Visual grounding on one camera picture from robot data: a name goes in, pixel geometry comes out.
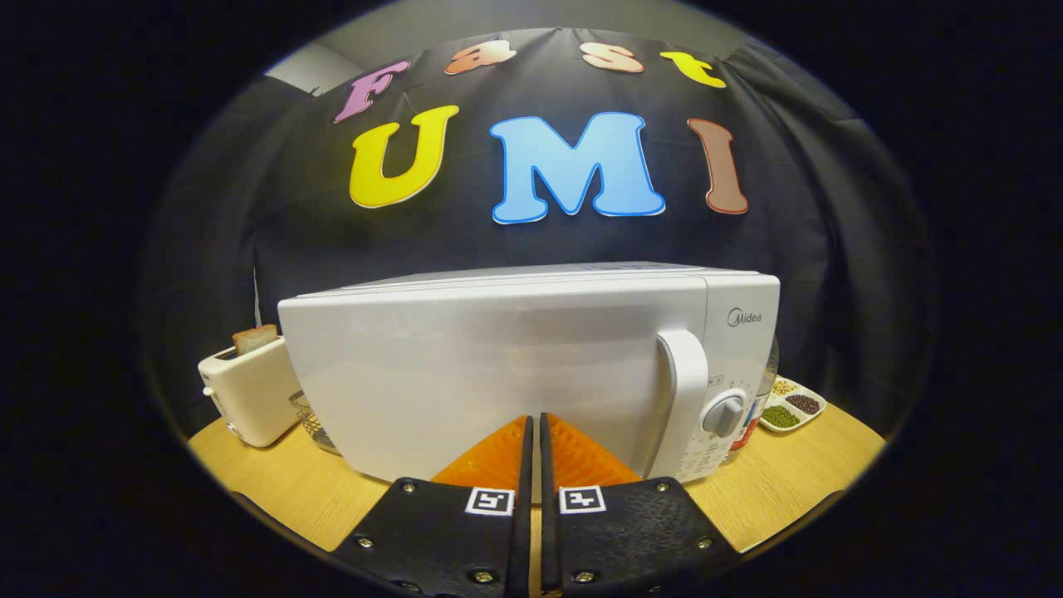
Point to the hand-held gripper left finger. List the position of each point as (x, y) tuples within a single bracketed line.
[(525, 498)]

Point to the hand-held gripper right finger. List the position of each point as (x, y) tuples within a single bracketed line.
[(546, 498)]

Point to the white microwave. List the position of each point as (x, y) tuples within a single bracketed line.
[(498, 374)]

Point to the clear bottle red label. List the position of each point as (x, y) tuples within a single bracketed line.
[(751, 428)]

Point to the white divided bean dish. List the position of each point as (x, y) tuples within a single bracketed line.
[(793, 407)]

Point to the white toaster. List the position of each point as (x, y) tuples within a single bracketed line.
[(253, 399)]

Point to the toast slice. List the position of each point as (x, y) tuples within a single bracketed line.
[(254, 339)]

